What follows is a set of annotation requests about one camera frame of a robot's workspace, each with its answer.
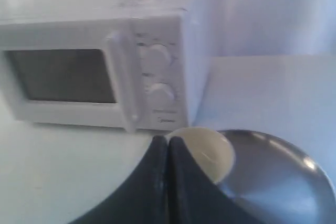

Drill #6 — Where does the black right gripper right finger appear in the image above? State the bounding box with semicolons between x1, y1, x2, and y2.
167;137;260;223

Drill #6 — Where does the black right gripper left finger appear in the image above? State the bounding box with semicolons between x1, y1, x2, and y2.
72;136;168;224

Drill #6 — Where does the cream glass bowl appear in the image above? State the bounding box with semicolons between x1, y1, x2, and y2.
166;127;236;184

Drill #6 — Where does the white microwave door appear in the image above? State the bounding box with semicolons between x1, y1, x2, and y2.
1;20;140;132

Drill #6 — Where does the white microwave oven body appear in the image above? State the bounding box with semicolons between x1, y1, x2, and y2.
1;0;213;132

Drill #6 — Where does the round stainless steel tray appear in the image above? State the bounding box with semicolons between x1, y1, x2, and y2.
218;130;335;223

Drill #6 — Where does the lower white control knob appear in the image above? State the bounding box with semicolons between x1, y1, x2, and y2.
148;82;175;102

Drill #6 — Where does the white control knob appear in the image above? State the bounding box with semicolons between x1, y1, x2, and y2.
139;44;172;67
148;82;175;102

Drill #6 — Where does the upper white control knob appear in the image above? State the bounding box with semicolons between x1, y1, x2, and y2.
139;44;172;67

